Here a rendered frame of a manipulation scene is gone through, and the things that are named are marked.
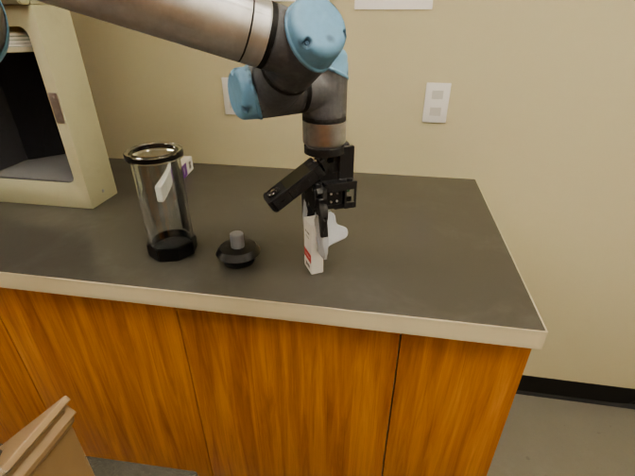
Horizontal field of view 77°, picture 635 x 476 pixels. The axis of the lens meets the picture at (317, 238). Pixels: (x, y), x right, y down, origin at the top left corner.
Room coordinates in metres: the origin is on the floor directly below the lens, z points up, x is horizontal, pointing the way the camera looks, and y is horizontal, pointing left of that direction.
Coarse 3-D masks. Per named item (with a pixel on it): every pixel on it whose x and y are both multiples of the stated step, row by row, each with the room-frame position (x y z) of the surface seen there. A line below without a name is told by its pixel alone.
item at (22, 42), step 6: (12, 30) 1.03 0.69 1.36; (18, 30) 1.03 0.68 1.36; (24, 30) 1.04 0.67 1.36; (12, 36) 1.02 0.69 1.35; (18, 36) 1.02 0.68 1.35; (24, 36) 1.03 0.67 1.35; (12, 42) 1.01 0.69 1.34; (18, 42) 1.02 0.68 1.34; (24, 42) 1.02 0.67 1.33; (30, 42) 1.03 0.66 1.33; (12, 48) 1.01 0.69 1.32; (18, 48) 1.01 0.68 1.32; (24, 48) 1.02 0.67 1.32; (30, 48) 1.02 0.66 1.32
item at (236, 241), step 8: (232, 232) 0.72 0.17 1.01; (240, 232) 0.72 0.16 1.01; (232, 240) 0.70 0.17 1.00; (240, 240) 0.71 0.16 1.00; (248, 240) 0.74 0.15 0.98; (224, 248) 0.70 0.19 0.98; (232, 248) 0.70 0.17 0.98; (240, 248) 0.70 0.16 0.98; (248, 248) 0.70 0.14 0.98; (256, 248) 0.71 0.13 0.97; (216, 256) 0.70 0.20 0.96; (224, 256) 0.68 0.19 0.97; (232, 256) 0.68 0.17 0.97; (240, 256) 0.68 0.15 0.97; (248, 256) 0.68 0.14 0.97; (256, 256) 0.70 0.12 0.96; (232, 264) 0.68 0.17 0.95; (240, 264) 0.68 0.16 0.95; (248, 264) 0.69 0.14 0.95
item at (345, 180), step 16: (304, 144) 0.69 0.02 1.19; (320, 160) 0.68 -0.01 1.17; (336, 160) 0.69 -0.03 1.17; (352, 160) 0.70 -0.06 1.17; (336, 176) 0.69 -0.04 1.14; (352, 176) 0.70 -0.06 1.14; (304, 192) 0.71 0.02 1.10; (320, 192) 0.66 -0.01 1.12; (336, 192) 0.67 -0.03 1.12; (336, 208) 0.68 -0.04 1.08
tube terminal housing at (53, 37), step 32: (32, 0) 0.98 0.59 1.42; (32, 32) 0.97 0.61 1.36; (64, 32) 1.04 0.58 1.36; (64, 64) 1.01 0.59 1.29; (64, 96) 0.99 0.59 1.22; (64, 128) 0.97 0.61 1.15; (96, 128) 1.06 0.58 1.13; (96, 160) 1.03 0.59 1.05; (0, 192) 1.01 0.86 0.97; (32, 192) 1.00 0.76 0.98; (64, 192) 0.98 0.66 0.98; (96, 192) 1.00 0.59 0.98
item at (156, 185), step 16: (144, 144) 0.79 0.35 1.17; (160, 144) 0.80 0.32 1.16; (176, 144) 0.79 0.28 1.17; (144, 160) 0.70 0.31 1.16; (176, 160) 0.74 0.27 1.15; (144, 176) 0.71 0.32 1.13; (160, 176) 0.72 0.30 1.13; (176, 176) 0.74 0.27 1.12; (144, 192) 0.72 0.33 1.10; (160, 192) 0.72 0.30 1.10; (176, 192) 0.73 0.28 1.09; (144, 208) 0.72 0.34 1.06; (160, 208) 0.71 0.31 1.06; (176, 208) 0.73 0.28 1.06; (160, 224) 0.71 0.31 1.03; (176, 224) 0.72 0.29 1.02; (160, 240) 0.71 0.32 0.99; (176, 240) 0.72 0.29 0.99
